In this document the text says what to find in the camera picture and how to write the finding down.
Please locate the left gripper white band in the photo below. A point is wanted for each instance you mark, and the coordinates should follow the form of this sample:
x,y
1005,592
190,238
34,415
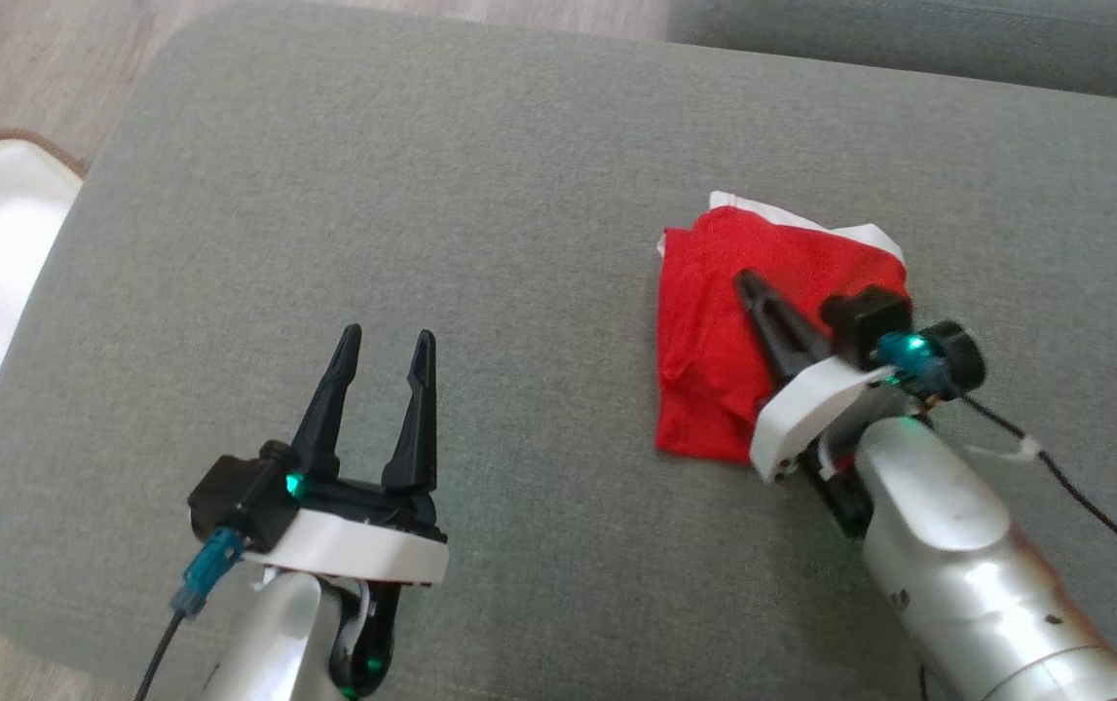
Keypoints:
x,y
363,550

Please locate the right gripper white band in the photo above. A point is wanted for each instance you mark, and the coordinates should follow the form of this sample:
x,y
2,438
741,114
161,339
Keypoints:
x,y
801,419

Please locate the red garment white trim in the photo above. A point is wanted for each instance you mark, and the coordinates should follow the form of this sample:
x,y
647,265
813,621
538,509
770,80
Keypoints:
x,y
704,321

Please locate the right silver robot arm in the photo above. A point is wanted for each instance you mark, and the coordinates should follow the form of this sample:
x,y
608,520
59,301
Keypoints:
x,y
957,545

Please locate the grey fabric ottoman cushion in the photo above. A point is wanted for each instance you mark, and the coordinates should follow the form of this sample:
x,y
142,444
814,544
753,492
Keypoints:
x,y
470,243

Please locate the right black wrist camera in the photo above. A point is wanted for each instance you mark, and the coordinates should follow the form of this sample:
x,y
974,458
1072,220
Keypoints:
x,y
865,316

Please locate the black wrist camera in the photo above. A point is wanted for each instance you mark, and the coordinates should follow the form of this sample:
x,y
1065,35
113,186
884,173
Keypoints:
x,y
237,492
865,316

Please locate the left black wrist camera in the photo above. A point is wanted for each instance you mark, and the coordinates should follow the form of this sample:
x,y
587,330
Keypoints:
x,y
237,492

